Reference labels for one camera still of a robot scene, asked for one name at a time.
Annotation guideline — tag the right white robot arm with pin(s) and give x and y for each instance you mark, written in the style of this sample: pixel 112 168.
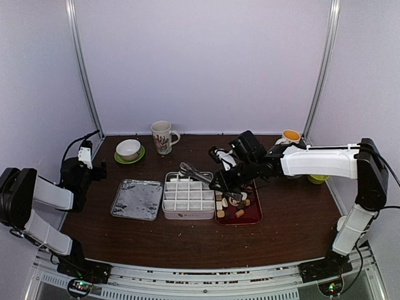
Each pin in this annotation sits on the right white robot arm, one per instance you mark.
pixel 354 161

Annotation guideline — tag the orange interior mug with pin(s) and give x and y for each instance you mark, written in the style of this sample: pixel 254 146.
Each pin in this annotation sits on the orange interior mug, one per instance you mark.
pixel 288 137

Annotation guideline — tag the green saucer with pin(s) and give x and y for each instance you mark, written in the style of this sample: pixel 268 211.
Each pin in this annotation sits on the green saucer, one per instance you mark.
pixel 119 160

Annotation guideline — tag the front aluminium rail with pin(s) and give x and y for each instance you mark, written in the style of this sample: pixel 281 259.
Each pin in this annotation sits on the front aluminium rail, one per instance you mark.
pixel 282 281

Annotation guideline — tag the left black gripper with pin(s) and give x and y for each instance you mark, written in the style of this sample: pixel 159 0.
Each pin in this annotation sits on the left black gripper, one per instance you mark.
pixel 97 175

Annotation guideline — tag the white cup near base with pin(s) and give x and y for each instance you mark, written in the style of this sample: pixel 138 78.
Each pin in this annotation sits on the white cup near base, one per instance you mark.
pixel 340 223

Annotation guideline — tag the tan cylinder chocolate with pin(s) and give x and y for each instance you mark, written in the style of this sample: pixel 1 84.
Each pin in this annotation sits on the tan cylinder chocolate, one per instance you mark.
pixel 239 213

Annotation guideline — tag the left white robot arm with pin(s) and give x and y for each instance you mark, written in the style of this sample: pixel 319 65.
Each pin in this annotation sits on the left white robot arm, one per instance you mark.
pixel 21 189

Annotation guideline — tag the coral pattern mug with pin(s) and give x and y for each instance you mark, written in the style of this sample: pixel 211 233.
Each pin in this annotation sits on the coral pattern mug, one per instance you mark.
pixel 164 137

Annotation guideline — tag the dark red chocolate tray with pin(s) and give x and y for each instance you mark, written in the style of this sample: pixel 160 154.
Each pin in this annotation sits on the dark red chocolate tray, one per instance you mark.
pixel 231 212

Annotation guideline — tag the right aluminium frame post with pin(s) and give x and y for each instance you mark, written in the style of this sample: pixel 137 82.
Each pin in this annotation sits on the right aluminium frame post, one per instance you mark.
pixel 331 33

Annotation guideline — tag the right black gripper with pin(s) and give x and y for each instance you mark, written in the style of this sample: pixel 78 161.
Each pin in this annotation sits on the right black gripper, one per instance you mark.
pixel 225 184

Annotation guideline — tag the metal tin lid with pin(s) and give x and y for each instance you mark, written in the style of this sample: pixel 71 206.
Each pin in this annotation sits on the metal tin lid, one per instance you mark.
pixel 137 199

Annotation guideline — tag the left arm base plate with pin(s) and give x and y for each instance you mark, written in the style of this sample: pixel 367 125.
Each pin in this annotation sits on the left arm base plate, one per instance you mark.
pixel 92 272

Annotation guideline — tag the lime green bowl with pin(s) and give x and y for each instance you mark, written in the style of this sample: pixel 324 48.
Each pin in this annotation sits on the lime green bowl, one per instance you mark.
pixel 317 179

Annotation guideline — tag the white bowl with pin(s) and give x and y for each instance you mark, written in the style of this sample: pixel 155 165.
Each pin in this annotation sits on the white bowl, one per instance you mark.
pixel 129 149

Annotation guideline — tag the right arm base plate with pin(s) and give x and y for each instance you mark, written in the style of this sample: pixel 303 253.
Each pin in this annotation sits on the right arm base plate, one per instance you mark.
pixel 322 269

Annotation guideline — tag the metal tongs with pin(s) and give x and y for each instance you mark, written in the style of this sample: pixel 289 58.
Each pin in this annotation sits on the metal tongs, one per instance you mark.
pixel 188 170

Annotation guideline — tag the white square chocolate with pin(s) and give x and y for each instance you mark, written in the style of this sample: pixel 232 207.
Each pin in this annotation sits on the white square chocolate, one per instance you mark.
pixel 219 205

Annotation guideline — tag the aluminium frame post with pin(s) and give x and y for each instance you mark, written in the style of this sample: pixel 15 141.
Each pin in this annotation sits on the aluminium frame post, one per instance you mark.
pixel 83 74
pixel 331 33

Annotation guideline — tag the white compartment tin box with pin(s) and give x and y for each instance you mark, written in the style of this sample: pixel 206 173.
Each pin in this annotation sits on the white compartment tin box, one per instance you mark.
pixel 186 198

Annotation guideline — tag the left aluminium frame post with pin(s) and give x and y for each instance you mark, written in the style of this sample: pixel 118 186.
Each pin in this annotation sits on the left aluminium frame post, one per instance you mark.
pixel 83 74

